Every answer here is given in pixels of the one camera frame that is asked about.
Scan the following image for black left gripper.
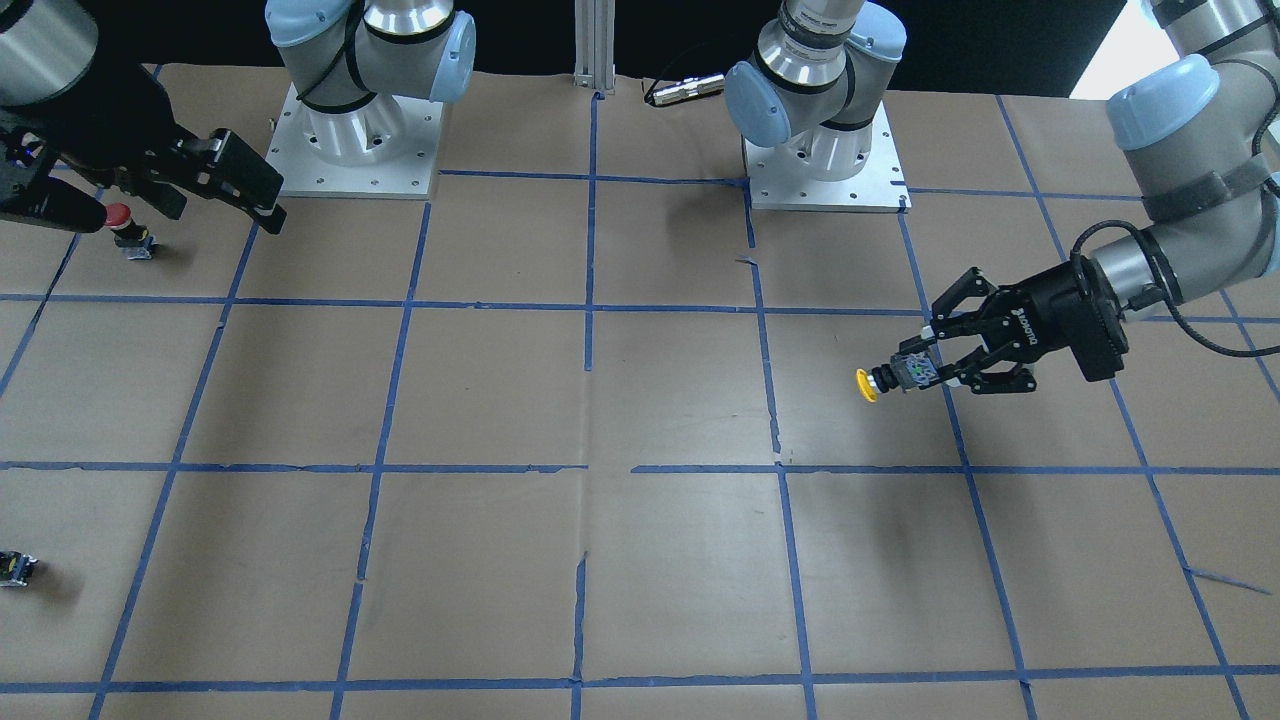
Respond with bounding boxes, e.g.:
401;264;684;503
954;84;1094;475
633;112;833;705
922;259;1129;395

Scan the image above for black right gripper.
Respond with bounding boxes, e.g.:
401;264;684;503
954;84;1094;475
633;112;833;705
1;65;287;234

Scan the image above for yellow push button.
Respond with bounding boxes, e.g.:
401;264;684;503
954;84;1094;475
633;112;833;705
855;351;943;404

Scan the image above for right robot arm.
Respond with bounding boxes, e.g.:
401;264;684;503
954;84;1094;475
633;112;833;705
1;1;477;249

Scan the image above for red push button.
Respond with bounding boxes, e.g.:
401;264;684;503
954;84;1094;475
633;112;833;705
104;202;155;261

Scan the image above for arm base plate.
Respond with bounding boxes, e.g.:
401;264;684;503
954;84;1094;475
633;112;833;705
742;105;913;213
268;87;448;201

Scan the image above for small black switch block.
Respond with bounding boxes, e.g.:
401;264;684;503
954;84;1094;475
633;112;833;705
0;550;40;588

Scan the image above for aluminium frame post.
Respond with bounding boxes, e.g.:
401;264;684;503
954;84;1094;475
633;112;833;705
573;0;617;96

